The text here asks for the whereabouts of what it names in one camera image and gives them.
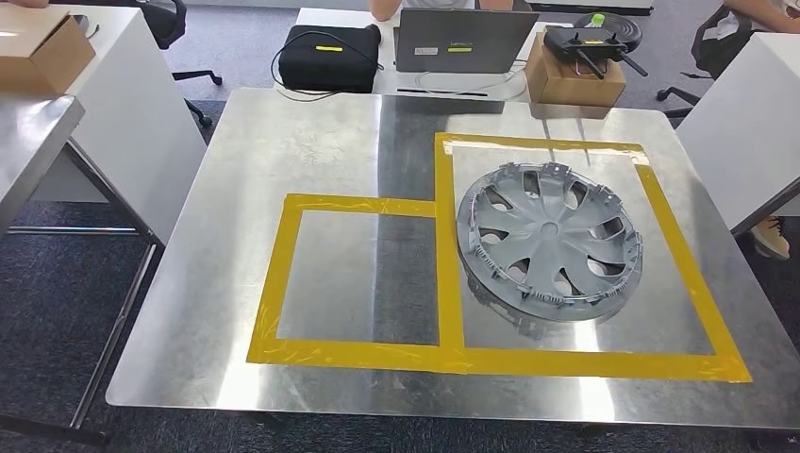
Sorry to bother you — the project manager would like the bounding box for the silver grey wheel hubcap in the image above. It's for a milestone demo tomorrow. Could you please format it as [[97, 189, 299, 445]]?
[[456, 160, 645, 324]]

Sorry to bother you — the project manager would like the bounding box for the steel workbench table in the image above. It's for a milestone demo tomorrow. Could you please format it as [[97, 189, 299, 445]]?
[[105, 87, 800, 432]]

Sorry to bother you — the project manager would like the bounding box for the large yellow tape outline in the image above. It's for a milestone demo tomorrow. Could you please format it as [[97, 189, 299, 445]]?
[[434, 131, 753, 384]]

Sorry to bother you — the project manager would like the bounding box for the small yellow tape outline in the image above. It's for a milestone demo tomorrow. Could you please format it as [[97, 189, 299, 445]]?
[[246, 193, 440, 369]]

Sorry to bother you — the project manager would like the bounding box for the white desk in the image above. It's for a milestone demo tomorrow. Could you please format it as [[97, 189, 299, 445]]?
[[31, 3, 208, 246], [275, 6, 567, 105]]

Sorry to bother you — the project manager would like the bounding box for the black carry bag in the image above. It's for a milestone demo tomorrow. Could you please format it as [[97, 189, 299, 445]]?
[[278, 24, 384, 95]]

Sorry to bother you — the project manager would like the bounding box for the grey laptop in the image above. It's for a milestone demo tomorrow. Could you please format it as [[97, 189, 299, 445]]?
[[395, 7, 541, 75]]

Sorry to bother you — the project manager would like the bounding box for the person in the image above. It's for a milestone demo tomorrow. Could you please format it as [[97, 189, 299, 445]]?
[[368, 0, 517, 23], [722, 0, 800, 36]]

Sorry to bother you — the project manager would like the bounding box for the small brown cardboard box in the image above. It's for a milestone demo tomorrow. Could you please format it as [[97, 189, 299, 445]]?
[[525, 31, 627, 109]]

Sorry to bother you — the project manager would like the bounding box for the black remote controller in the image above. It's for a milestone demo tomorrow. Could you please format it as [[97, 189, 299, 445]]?
[[543, 25, 649, 80]]

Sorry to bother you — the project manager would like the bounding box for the black round stool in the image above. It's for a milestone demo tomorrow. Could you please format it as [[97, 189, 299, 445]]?
[[574, 12, 643, 53]]

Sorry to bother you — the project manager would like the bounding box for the black office chair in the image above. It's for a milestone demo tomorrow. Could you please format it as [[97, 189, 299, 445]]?
[[134, 0, 225, 128], [656, 3, 760, 120]]

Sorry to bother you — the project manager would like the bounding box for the person's foot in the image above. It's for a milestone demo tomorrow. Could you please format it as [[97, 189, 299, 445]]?
[[751, 215, 792, 262]]

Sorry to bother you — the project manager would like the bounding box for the large brown cardboard box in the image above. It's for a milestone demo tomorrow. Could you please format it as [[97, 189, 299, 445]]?
[[0, 5, 97, 96]]

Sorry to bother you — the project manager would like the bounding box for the thin black bag cable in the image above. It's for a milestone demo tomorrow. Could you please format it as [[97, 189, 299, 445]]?
[[270, 29, 386, 103]]

